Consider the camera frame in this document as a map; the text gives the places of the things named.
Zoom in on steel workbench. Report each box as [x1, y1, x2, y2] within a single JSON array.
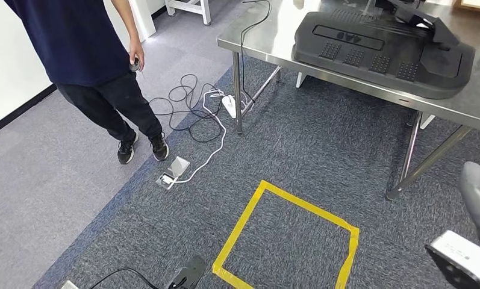
[[217, 0, 480, 202]]

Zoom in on white metal frame table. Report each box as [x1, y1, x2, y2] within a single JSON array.
[[164, 0, 213, 26]]

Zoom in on cardboard box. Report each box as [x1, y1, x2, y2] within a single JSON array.
[[453, 0, 480, 14]]

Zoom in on white floor cable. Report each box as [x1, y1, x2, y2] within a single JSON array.
[[168, 88, 228, 188]]

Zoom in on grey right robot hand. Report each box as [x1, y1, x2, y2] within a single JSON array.
[[458, 161, 480, 237]]

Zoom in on person's hand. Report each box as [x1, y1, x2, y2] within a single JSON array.
[[128, 40, 146, 73]]

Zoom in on black rubber car mat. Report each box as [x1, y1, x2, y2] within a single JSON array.
[[291, 10, 476, 101]]

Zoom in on person's foot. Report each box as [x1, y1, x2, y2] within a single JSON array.
[[149, 133, 170, 163], [117, 131, 140, 165]]

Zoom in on person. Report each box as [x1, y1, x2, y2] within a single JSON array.
[[3, 0, 170, 165]]

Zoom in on dark grey bracket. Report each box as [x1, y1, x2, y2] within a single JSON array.
[[168, 256, 207, 289]]

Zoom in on white power strip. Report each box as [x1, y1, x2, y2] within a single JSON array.
[[222, 95, 251, 119]]

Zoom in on black plastic plate bracket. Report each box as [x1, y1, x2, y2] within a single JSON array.
[[375, 0, 461, 46]]

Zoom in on black tangled floor cable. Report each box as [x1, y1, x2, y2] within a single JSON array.
[[148, 73, 225, 143]]

